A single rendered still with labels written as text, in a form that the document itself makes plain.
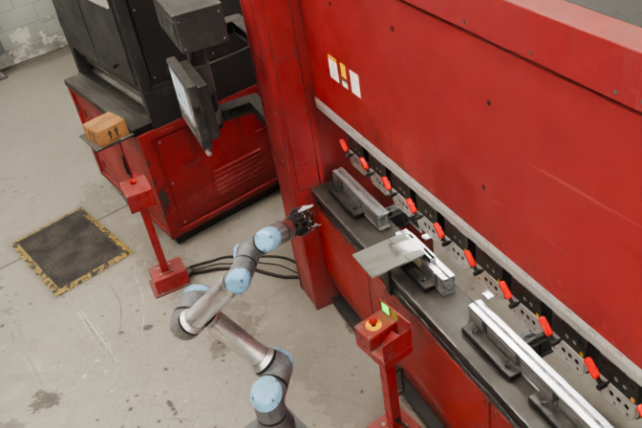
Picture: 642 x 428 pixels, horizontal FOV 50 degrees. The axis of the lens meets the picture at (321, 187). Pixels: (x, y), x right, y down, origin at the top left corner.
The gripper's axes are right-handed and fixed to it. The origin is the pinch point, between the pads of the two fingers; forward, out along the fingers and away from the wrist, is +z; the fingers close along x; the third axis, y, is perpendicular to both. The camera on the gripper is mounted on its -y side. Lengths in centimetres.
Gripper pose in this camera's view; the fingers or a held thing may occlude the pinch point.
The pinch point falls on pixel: (310, 216)
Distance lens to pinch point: 253.0
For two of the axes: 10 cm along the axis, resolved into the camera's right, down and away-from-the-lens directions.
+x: -3.7, -9.3, -0.3
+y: 8.1, -3.1, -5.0
